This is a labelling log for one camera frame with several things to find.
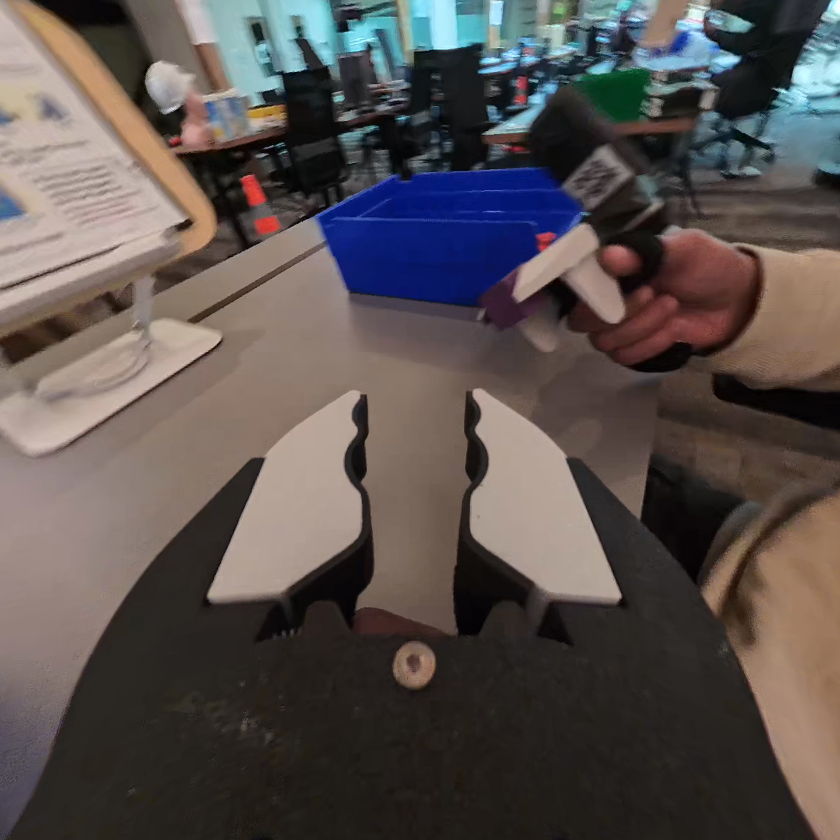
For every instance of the wooden top office table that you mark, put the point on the wooden top office table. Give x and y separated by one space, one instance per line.
262 134

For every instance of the white and pink figure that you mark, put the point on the white and pink figure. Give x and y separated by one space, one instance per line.
174 92

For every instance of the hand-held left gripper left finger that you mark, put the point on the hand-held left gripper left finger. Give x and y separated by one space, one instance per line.
289 518

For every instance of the person's right forearm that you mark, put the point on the person's right forearm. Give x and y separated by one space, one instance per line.
794 315

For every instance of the long wooden workshop table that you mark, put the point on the long wooden workshop table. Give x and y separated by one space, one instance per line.
512 128

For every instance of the person's black pants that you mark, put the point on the person's black pants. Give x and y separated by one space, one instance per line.
689 512

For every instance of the red wooden cube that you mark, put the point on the red wooden cube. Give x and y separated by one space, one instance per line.
544 241

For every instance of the green plastic crate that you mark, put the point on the green plastic crate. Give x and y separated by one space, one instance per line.
617 95

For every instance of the cardboard box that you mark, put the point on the cardboard box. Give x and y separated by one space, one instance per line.
676 103

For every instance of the blue plastic bin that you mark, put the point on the blue plastic bin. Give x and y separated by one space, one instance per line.
426 256

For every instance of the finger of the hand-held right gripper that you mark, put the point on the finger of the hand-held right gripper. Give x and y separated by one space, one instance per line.
543 331
558 262

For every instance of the person's right hand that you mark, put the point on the person's right hand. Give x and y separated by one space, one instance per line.
702 295

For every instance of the printed instruction sheet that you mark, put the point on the printed instruction sheet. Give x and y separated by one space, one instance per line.
65 164

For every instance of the purple wooden cube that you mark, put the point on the purple wooden cube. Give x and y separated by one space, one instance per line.
505 308

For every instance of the small orange traffic cone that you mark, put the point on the small orange traffic cone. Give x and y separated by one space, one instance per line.
522 90

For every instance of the white and wooden book stand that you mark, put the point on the white and wooden book stand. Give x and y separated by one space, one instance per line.
98 380

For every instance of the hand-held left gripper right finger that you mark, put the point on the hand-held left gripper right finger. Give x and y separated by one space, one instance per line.
538 518

